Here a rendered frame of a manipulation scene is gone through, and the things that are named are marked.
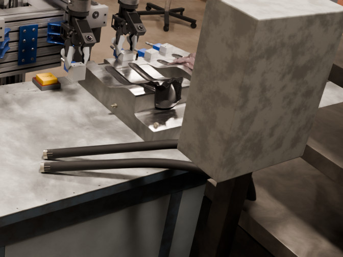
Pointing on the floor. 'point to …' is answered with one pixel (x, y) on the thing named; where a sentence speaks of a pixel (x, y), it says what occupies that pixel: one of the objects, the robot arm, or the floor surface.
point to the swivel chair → (167, 14)
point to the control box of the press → (254, 96)
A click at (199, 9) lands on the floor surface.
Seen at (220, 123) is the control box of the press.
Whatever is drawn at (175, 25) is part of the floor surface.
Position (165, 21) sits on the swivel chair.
